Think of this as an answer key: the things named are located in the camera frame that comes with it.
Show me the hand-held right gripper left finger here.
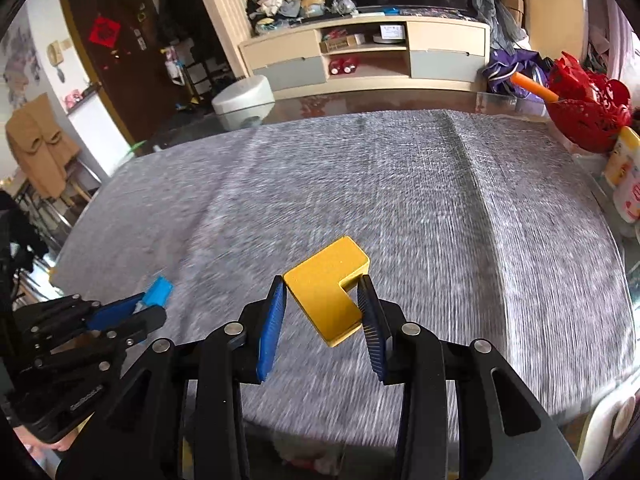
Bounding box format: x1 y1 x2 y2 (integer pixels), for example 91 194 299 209
55 275 288 480

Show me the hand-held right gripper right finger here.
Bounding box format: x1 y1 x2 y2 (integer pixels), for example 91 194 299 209
356 274 583 480

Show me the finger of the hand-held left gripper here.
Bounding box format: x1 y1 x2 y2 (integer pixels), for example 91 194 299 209
100 305 167 348
85 294 148 333

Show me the small white bottle blue cap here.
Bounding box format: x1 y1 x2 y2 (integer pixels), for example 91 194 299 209
141 276 174 307

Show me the yellow notched block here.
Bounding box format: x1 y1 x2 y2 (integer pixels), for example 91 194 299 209
282 236 371 348

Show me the person's left hand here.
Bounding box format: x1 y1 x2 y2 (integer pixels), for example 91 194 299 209
17 427 76 461

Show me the grey woven tablecloth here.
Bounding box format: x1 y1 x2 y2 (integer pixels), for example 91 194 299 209
50 109 638 446

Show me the brown coat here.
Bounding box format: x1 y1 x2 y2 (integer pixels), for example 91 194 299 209
5 92 81 200

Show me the white round stool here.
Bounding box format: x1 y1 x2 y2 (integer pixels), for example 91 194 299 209
211 75 277 131

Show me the brown wooden door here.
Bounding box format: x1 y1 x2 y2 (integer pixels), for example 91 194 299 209
57 0 216 143

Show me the beige and grey media cabinet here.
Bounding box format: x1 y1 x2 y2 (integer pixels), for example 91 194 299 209
239 16 492 100

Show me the red paper door decoration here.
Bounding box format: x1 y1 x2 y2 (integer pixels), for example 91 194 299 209
88 16 121 51

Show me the orange stick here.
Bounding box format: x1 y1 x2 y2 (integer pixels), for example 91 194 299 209
511 71 560 103

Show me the purple cloth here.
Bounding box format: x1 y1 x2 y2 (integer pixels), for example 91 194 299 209
482 49 551 96

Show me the white jar yellow label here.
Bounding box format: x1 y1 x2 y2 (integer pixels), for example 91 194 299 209
602 126 640 223

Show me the white box in cabinet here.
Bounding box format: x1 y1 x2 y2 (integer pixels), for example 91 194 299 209
372 24 407 43

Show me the red openwork basket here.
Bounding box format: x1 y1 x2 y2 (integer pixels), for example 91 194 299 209
545 51 633 153

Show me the grey hanging garment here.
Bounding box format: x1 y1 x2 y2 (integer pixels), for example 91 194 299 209
470 0 528 56

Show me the large cardboard box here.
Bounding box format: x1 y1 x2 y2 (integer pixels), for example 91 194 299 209
520 0 586 61

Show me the world map wall poster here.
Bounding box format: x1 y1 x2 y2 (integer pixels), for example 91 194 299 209
0 15 41 111

